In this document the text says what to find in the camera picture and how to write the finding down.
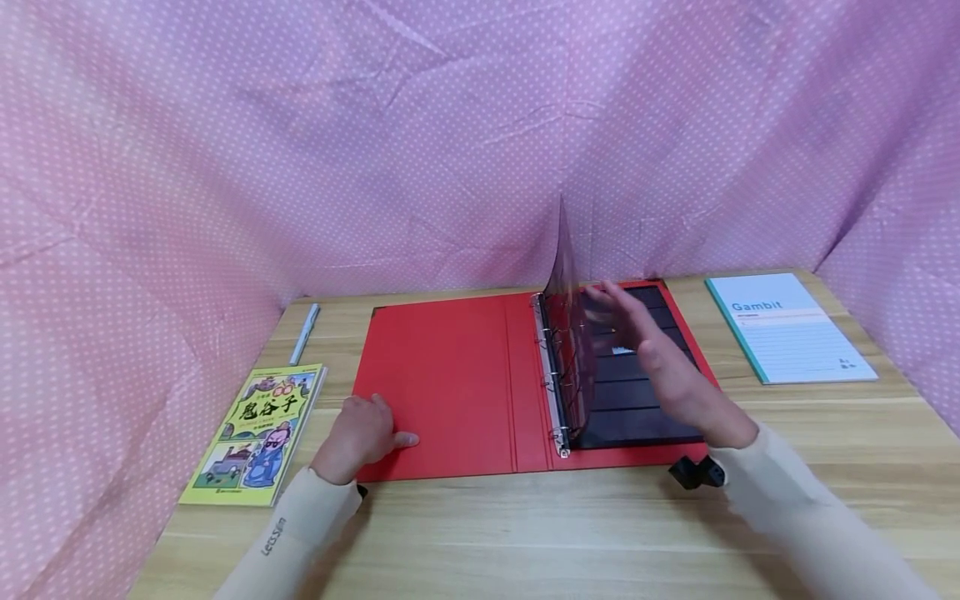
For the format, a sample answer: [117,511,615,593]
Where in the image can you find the light blue lined notebook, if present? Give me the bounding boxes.
[704,272,881,386]

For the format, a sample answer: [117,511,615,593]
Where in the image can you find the person's left hand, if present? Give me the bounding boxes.
[309,392,421,487]

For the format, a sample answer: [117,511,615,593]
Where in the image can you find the yellow-green cartoon book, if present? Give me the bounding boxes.
[177,363,329,508]

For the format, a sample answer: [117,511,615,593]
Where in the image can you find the red ring binder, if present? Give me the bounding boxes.
[351,279,721,484]

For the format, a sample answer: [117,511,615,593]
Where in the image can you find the black album pages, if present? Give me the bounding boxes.
[573,284,707,452]

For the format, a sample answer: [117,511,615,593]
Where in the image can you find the white pen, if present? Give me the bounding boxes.
[288,302,323,368]

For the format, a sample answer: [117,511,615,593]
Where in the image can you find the clear plastic sleeve page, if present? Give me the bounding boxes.
[540,195,599,448]

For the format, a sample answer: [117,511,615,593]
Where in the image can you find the person's right hand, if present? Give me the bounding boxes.
[585,280,760,452]

